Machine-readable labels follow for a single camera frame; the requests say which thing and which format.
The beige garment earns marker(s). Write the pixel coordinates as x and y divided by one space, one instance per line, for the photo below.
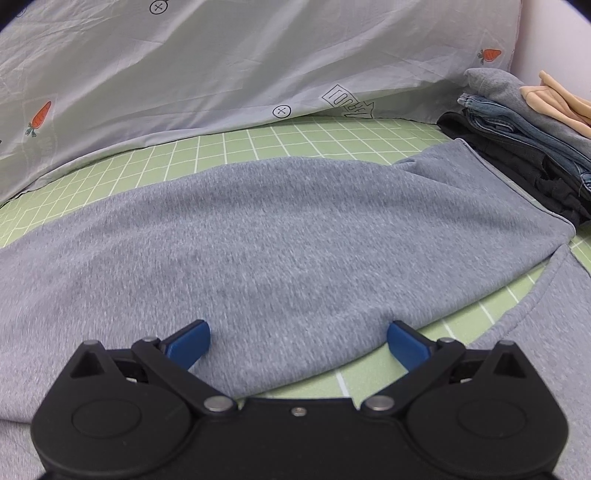
554 99

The grey carrot-printed quilt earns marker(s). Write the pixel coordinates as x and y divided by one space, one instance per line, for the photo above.
184 69

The folded black garment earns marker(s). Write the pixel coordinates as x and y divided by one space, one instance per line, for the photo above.
521 161

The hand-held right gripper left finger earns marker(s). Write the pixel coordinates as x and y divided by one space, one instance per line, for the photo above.
190 344

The green checked bed sheet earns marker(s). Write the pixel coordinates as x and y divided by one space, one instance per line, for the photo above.
138 166

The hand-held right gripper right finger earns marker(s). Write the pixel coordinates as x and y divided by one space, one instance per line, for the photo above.
406 345

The folded blue jeans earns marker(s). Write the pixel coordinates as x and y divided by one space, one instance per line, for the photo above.
498 120

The grey pants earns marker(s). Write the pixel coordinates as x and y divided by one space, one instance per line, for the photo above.
254 254

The folded grey garment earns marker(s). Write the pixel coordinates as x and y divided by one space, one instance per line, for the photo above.
503 90

